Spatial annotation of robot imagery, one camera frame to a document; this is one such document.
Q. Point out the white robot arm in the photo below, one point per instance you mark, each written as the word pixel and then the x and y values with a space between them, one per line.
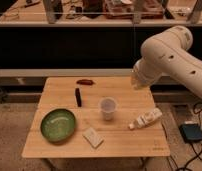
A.
pixel 167 52

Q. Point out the translucent plastic cup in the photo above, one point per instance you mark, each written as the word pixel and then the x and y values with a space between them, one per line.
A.
pixel 107 107

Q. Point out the wooden folding table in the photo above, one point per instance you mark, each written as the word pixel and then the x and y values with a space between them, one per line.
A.
pixel 118 140

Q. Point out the beige rectangular sponge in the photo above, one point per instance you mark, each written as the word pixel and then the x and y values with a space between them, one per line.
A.
pixel 92 137

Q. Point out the green ceramic bowl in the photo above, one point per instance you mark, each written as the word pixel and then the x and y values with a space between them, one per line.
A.
pixel 58 125

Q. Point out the white spray bottle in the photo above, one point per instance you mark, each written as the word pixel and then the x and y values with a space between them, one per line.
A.
pixel 146 119

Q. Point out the red tray on shelf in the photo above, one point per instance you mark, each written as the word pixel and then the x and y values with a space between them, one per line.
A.
pixel 125 9

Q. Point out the black foot pedal box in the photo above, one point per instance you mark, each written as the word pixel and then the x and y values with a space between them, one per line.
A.
pixel 190 132

